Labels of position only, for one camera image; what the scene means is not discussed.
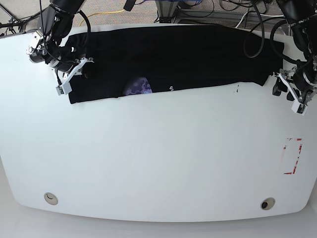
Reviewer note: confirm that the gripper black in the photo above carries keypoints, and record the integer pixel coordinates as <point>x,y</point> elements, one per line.
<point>304,79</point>
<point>65,58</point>

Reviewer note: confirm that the black graphic T-shirt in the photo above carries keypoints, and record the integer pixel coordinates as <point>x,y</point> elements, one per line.
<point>170,58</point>

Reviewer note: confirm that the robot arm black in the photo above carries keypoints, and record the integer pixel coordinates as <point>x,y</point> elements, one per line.
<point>301,16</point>
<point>55,24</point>

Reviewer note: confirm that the red tape rectangle marking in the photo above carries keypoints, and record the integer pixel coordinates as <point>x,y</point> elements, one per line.
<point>290,155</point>

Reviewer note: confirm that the black tripod legs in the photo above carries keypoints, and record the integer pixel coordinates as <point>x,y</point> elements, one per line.
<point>19,11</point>

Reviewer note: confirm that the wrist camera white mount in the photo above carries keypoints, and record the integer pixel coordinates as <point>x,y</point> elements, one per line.
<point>63,84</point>
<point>300,103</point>

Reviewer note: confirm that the right table cable grommet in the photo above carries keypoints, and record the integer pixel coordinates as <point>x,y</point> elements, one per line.
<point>268,203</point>

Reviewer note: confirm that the table cable grommet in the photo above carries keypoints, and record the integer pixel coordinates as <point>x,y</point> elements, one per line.
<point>268,203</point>
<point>50,198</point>

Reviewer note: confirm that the aluminium frame post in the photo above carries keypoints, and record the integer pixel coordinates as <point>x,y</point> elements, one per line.
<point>166,10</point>

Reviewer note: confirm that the left table cable grommet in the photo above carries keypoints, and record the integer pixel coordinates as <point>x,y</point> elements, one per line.
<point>50,198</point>

